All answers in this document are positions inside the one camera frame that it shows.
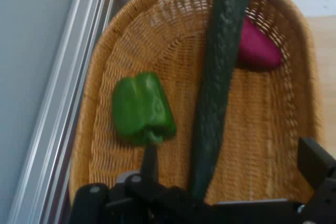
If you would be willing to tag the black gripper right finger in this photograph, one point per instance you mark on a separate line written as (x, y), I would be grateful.
(316, 163)

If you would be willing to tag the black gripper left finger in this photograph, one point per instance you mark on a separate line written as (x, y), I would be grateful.
(147, 184)

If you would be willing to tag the long dark green cucumber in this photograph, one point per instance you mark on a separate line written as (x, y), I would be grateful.
(220, 77)

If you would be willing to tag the woven wicker basket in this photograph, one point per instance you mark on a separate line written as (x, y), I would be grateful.
(262, 129)

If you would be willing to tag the green bell pepper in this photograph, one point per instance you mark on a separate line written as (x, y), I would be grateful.
(143, 108)

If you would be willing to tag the magenta toy vegetable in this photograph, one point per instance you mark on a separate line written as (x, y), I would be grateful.
(257, 48)

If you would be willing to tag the silver aluminium frame rail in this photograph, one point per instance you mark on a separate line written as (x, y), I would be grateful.
(60, 98)

